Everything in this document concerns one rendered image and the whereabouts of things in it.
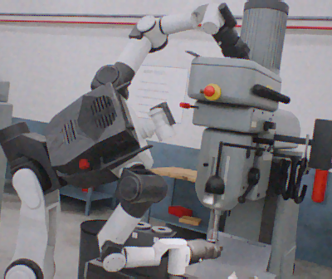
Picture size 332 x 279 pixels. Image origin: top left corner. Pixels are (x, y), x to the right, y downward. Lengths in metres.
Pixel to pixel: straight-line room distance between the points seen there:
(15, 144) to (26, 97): 6.94
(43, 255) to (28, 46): 7.22
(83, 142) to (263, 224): 1.09
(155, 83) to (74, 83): 1.64
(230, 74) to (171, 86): 5.14
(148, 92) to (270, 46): 5.03
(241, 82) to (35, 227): 0.89
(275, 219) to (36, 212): 1.12
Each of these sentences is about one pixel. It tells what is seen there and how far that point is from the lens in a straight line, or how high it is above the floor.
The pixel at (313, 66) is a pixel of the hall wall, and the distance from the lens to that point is 6.05.
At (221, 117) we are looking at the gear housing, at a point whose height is 1.67.
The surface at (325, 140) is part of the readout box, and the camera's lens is 1.90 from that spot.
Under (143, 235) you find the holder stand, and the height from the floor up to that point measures 1.12.
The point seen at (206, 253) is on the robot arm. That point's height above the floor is 1.14.
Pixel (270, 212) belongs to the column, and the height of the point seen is 1.26.
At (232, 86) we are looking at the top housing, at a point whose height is 1.79.
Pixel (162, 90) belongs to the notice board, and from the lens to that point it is 6.76.
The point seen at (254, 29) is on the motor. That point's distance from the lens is 1.98.
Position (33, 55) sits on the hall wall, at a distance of 8.54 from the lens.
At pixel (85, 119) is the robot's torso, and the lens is 1.42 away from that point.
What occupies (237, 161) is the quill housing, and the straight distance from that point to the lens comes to 1.70.
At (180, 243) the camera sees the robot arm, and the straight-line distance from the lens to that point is 1.64.
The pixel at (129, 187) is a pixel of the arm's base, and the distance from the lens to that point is 1.36.
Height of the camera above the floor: 1.66
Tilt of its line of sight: 3 degrees down
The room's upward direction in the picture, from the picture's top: 8 degrees clockwise
